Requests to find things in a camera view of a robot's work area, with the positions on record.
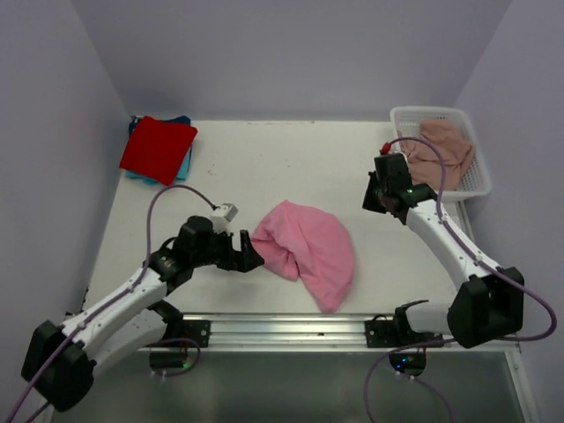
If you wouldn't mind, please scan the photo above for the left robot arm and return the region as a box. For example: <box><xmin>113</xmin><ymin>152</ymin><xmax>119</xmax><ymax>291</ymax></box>
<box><xmin>21</xmin><ymin>216</ymin><xmax>264</xmax><ymax>412</ymax></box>

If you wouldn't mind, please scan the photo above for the white plastic basket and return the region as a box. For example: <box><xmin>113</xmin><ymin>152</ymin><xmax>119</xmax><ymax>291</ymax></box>
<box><xmin>390</xmin><ymin>106</ymin><xmax>492</xmax><ymax>203</ymax></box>

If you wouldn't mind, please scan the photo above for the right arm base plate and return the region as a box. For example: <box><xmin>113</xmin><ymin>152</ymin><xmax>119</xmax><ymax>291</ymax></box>
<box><xmin>364</xmin><ymin>315</ymin><xmax>443</xmax><ymax>348</ymax></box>

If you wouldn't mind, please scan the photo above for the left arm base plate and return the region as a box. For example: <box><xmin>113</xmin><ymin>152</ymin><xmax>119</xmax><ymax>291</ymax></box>
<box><xmin>176</xmin><ymin>320</ymin><xmax>212</xmax><ymax>348</ymax></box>

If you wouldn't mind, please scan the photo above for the teal folded t shirt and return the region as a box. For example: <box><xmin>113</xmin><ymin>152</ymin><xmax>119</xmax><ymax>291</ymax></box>
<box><xmin>125</xmin><ymin>115</ymin><xmax>196</xmax><ymax>186</ymax></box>

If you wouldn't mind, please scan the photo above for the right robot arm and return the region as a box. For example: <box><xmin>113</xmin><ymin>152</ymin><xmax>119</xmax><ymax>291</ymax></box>
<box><xmin>362</xmin><ymin>153</ymin><xmax>524</xmax><ymax>348</ymax></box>

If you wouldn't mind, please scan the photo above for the pink t shirt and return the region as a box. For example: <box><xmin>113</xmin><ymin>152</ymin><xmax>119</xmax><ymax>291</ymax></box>
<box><xmin>251</xmin><ymin>200</ymin><xmax>357</xmax><ymax>314</ymax></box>

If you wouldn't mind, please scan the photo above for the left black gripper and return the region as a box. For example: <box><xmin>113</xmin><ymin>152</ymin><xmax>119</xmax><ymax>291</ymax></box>
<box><xmin>190</xmin><ymin>225</ymin><xmax>263</xmax><ymax>272</ymax></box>

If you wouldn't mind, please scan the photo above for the aluminium mounting rail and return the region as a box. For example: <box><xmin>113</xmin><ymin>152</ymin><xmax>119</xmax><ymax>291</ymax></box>
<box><xmin>61</xmin><ymin>311</ymin><xmax>521</xmax><ymax>353</ymax></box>

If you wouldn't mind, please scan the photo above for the red folded t shirt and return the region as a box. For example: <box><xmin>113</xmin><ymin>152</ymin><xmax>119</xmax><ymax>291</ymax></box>
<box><xmin>119</xmin><ymin>115</ymin><xmax>198</xmax><ymax>186</ymax></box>

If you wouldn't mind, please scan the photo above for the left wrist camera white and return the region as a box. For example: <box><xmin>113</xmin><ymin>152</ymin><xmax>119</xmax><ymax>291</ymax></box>
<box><xmin>209</xmin><ymin>203</ymin><xmax>238</xmax><ymax>233</ymax></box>

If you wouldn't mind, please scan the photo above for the beige t shirt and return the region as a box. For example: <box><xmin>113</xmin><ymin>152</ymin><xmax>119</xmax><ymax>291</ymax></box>
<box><xmin>400</xmin><ymin>120</ymin><xmax>475</xmax><ymax>191</ymax></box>

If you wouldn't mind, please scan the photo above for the dark blue folded t shirt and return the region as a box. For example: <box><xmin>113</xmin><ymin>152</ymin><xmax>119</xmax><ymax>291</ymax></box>
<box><xmin>128</xmin><ymin>115</ymin><xmax>143</xmax><ymax>136</ymax></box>

